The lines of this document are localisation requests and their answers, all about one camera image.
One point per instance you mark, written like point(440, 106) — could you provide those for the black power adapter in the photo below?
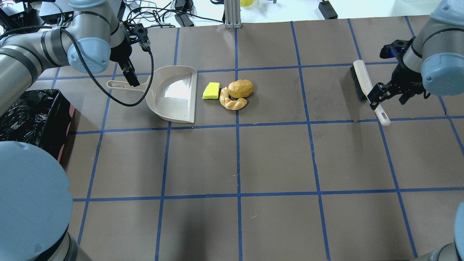
point(183, 20)

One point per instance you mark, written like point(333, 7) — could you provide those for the twisted bread croissant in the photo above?
point(224, 99)

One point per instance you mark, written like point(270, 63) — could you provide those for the yellow round object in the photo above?
point(246, 3)

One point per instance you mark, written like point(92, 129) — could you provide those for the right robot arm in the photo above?
point(429, 63)

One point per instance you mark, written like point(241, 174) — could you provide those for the black bag lined bin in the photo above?
point(41, 118)

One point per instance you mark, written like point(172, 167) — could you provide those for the round golden bread roll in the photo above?
point(241, 88)

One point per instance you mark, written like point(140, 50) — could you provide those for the yellow sponge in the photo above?
point(211, 91)

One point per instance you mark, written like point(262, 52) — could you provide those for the aluminium frame post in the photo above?
point(232, 14)

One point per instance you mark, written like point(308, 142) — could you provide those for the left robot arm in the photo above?
point(36, 205)

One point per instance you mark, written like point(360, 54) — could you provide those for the beige plastic dustpan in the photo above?
point(172, 92)

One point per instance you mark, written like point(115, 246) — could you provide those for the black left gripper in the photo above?
point(117, 54)

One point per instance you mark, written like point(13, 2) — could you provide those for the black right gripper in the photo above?
point(409, 80)

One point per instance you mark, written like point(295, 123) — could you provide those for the white brush black bristles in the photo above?
point(363, 86)

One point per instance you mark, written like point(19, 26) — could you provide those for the black power brick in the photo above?
point(327, 10)

